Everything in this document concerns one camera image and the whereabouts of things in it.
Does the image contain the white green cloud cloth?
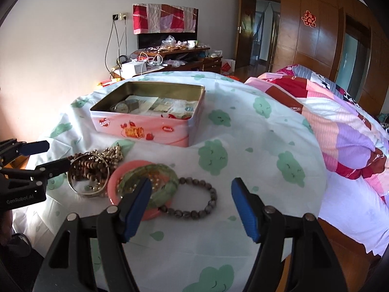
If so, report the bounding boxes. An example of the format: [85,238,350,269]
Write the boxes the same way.
[27,72,327,291]

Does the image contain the silver wrist watch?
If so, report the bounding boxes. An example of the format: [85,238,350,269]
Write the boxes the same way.
[109,99,139,113]

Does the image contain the grey stone bead bracelet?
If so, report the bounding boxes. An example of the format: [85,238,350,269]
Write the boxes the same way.
[158,176,218,220]

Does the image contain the pink patchwork quilt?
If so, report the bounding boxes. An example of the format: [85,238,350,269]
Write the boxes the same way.
[246,67,388,196]

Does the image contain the paper leaflets in tin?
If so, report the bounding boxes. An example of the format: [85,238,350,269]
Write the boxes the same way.
[125,95,198,119]

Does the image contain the white box appliance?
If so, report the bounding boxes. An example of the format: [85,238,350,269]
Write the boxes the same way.
[121,61,147,78]

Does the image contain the wall power socket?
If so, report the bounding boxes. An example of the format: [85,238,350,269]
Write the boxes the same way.
[112,13,128,21]

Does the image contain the pink bangle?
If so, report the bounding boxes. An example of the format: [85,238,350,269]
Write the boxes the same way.
[107,160,172,220]

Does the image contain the wooden tv cabinet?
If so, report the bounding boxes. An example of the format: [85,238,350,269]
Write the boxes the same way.
[110,47,222,80]

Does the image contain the wooden door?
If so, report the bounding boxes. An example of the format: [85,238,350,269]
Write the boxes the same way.
[235,0,256,69]

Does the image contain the pink cookie tin box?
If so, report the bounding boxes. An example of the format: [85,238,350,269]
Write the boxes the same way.
[90,81,206,147]

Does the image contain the green jade bangle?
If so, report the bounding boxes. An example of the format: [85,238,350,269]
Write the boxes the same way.
[117,164,179,210]

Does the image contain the hanging power cables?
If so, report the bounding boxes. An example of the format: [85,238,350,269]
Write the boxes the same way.
[104,19,129,74]

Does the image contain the television with patchwork cover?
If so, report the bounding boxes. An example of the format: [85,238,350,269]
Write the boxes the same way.
[133,3,198,49]

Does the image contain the wooden wardrobe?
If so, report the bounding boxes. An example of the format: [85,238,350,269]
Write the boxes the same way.
[237,0,389,116]

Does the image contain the red yellow carton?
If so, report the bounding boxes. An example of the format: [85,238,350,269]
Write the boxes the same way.
[98,78,121,88]

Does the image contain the red double happiness sticker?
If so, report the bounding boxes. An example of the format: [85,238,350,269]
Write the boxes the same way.
[301,10,317,28]

